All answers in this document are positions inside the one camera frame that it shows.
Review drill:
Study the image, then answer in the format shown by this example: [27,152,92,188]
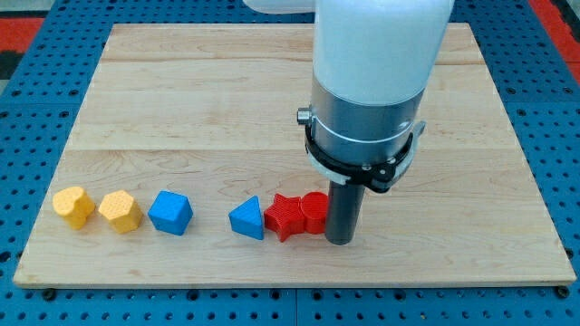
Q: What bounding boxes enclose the yellow hexagon block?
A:
[98,190,143,234]

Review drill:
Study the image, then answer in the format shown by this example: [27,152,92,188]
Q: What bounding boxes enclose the blue cube block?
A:
[148,190,193,235]

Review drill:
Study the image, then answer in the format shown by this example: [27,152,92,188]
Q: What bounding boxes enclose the red circle block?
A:
[300,192,328,235]

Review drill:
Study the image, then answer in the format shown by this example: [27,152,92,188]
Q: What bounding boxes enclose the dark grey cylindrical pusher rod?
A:
[324,181,365,245]

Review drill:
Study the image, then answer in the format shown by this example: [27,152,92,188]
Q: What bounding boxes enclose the blue triangle block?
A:
[228,196,264,240]

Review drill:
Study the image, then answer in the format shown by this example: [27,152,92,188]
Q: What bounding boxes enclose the yellow heart block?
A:
[52,186,96,230]

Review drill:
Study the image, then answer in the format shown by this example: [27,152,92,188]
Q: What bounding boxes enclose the black clamp ring mount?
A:
[296,108,426,194]

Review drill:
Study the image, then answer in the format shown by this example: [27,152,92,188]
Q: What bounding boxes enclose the red star block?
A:
[264,193,305,242]

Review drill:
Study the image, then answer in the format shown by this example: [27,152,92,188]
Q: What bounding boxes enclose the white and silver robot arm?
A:
[244,0,454,245]

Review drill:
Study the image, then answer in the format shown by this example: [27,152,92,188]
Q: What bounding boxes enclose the light wooden board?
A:
[14,24,576,289]

